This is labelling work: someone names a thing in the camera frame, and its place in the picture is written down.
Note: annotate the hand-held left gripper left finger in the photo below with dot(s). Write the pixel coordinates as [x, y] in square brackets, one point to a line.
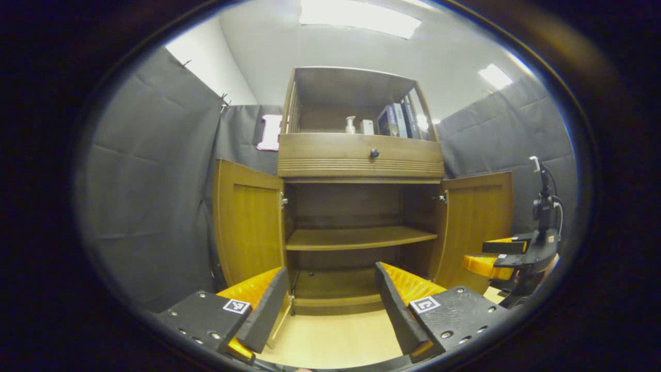
[266, 315]

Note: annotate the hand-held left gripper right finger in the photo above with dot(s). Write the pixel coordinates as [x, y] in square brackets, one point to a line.
[397, 310]

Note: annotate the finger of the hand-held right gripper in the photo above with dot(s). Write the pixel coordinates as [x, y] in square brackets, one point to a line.
[483, 264]
[503, 246]

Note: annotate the wooden shoe cabinet door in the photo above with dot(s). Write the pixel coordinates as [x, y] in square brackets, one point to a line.
[475, 222]
[248, 222]

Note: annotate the wooden double-door shoe cabinet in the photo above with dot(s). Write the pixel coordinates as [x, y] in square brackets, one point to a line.
[341, 88]

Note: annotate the wooden cabinet inner shelf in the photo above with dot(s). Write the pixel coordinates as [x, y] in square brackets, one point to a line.
[356, 237]

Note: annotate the wooden cabinet drawer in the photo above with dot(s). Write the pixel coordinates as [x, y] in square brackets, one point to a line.
[330, 155]

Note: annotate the small ceiling light panel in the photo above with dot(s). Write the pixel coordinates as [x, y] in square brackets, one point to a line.
[494, 76]

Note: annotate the black backdrop cloth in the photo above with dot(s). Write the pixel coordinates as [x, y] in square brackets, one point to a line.
[155, 181]

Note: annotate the small white box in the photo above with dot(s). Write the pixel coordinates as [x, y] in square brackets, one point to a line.
[366, 127]

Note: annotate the white pump bottle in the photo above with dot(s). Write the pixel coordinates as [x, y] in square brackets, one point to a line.
[350, 126]

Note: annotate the black cloth clip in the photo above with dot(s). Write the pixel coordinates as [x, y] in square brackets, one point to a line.
[184, 64]
[224, 99]

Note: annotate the large ceiling light panel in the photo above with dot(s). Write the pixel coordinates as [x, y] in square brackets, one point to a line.
[361, 15]

